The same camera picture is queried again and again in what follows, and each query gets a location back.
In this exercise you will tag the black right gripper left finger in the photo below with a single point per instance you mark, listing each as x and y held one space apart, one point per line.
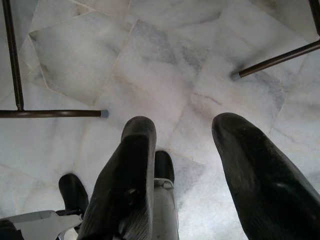
125 180

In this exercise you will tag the dark brown metal tube leg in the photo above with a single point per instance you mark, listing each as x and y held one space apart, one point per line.
315 17
277 60

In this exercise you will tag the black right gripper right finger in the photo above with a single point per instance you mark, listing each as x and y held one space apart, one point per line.
262 190

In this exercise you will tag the dark brown metal tube frame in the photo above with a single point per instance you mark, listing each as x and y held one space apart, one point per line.
50 113

